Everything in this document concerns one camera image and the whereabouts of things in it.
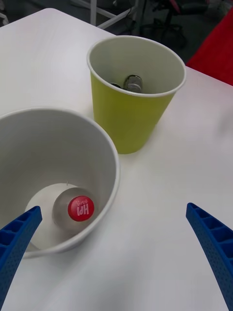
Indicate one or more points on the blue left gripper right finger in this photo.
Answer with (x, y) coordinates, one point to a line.
(216, 243)

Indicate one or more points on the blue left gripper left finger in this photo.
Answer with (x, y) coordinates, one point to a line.
(17, 243)

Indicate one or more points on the clear bottle with red cap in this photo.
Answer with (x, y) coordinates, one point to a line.
(80, 209)

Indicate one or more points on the grey plastic waste bin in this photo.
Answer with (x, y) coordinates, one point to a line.
(72, 145)

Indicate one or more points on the yellow-green plastic waste bin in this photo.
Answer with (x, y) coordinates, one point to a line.
(121, 121)

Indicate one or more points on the red mat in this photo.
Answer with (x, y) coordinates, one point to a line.
(216, 53)

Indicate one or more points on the black chair base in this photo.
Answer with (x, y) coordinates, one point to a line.
(170, 24)

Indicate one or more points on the white metal frame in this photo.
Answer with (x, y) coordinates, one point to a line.
(93, 12)

